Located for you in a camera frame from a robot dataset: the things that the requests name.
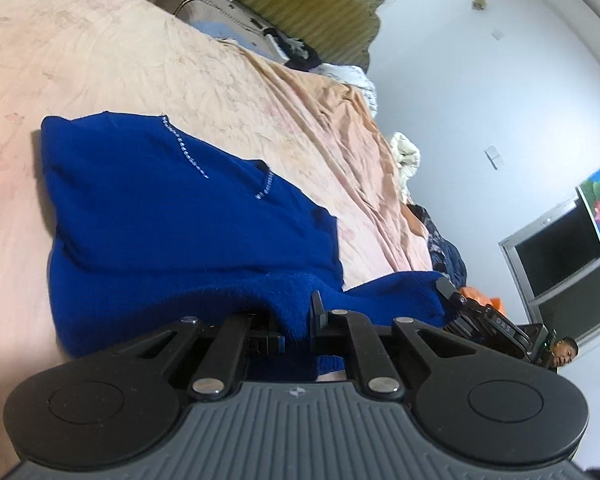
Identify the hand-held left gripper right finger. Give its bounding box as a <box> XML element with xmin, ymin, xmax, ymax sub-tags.
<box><xmin>310</xmin><ymin>290</ymin><xmax>477</xmax><ymax>399</ymax></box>

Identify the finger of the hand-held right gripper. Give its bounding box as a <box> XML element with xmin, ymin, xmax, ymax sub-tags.
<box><xmin>435</xmin><ymin>278</ymin><xmax>481</xmax><ymax>321</ymax></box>
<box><xmin>442</xmin><ymin>316</ymin><xmax>477</xmax><ymax>342</ymax></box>

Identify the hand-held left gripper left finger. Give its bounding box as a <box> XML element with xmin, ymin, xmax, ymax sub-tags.
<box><xmin>115</xmin><ymin>311</ymin><xmax>286</xmax><ymax>402</ymax></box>

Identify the blue beaded sweater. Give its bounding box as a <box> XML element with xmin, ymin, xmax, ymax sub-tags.
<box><xmin>40</xmin><ymin>111</ymin><xmax>458</xmax><ymax>383</ymax></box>

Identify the orange plastic bag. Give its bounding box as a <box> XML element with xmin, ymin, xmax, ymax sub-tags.
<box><xmin>459</xmin><ymin>285</ymin><xmax>503</xmax><ymax>313</ymax></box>

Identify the dark patterned cloth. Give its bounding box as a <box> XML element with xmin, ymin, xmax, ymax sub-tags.
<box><xmin>415</xmin><ymin>203</ymin><xmax>468</xmax><ymax>286</ymax></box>

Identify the person's head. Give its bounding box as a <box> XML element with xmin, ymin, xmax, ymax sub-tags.
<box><xmin>550</xmin><ymin>337</ymin><xmax>580</xmax><ymax>368</ymax></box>

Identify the cream quilt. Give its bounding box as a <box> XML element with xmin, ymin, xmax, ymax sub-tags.
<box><xmin>389</xmin><ymin>131</ymin><xmax>422</xmax><ymax>201</ymax></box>

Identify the peach blanket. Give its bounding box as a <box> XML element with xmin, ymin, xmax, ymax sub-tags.
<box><xmin>220</xmin><ymin>37</ymin><xmax>433</xmax><ymax>291</ymax></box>

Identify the white printed quilt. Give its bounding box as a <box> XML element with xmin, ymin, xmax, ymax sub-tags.
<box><xmin>320</xmin><ymin>62</ymin><xmax>378</xmax><ymax>116</ymax></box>

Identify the green padded headboard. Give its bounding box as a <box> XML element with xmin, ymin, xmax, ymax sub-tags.
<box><xmin>172</xmin><ymin>0</ymin><xmax>385</xmax><ymax>71</ymax></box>

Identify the pink bed sheet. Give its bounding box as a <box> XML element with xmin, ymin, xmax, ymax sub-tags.
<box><xmin>0</xmin><ymin>0</ymin><xmax>396</xmax><ymax>411</ymax></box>

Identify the aluminium frame window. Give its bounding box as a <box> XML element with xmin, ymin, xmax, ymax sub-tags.
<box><xmin>499</xmin><ymin>199</ymin><xmax>600</xmax><ymax>346</ymax></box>

